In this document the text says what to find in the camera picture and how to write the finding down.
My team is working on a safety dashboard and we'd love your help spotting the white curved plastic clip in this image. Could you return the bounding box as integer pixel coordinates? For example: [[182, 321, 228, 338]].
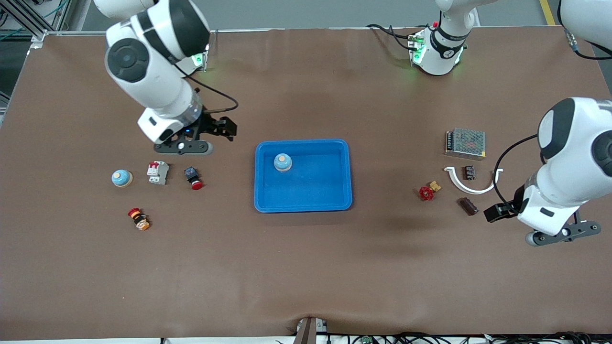
[[444, 166, 504, 195]]

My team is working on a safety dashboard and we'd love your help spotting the red mushroom button black body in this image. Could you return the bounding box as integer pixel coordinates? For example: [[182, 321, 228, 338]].
[[185, 167, 204, 191]]

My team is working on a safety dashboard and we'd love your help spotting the metal mesh power supply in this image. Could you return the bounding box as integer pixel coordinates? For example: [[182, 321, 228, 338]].
[[445, 127, 487, 160]]

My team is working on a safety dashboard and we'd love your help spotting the red yellow button white end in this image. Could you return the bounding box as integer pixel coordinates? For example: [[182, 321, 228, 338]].
[[128, 207, 151, 231]]

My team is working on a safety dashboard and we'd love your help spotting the blue plastic tray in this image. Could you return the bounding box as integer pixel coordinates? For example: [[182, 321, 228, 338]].
[[254, 139, 353, 214]]

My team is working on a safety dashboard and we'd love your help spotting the brown table mat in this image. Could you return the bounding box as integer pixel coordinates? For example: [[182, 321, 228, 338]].
[[0, 26, 612, 341]]

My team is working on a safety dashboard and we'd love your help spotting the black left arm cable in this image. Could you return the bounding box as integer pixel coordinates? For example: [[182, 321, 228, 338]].
[[492, 26, 612, 208]]

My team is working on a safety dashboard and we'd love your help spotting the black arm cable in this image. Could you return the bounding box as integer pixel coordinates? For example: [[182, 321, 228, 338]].
[[492, 26, 612, 208], [173, 62, 240, 115]]

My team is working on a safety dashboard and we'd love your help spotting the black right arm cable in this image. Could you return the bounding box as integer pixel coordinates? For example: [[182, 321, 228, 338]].
[[173, 62, 240, 115]]

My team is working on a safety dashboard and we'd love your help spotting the white circuit breaker red switch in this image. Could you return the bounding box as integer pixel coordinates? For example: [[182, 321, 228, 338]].
[[147, 161, 169, 185]]

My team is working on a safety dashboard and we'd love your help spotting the red handle brass valve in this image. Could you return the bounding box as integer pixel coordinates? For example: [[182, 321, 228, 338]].
[[419, 181, 441, 202]]

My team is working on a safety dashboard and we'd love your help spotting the aluminium frame profile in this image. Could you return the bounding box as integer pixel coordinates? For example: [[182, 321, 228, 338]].
[[0, 0, 72, 43]]

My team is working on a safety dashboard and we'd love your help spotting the black base cable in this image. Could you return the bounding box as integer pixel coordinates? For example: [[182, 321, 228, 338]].
[[366, 22, 417, 51]]

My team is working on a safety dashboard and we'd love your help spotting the metal table clamp bracket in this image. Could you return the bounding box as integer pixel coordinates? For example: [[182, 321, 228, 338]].
[[293, 317, 328, 344]]

